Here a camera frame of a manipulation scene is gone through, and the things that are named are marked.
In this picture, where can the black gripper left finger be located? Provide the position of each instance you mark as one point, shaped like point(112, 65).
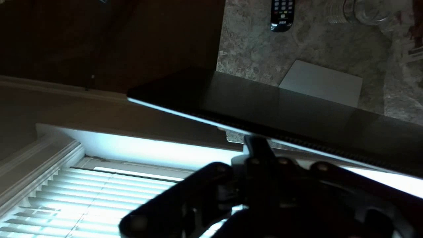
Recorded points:
point(193, 198)

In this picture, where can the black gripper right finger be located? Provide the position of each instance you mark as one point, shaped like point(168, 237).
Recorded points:
point(334, 202)

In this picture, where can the black screen television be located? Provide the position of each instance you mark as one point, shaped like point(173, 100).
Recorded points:
point(272, 110)

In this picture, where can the large white window blinds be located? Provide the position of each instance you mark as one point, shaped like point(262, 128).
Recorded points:
point(74, 202)

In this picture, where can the black remote control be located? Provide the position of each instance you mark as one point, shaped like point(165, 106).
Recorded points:
point(281, 15)

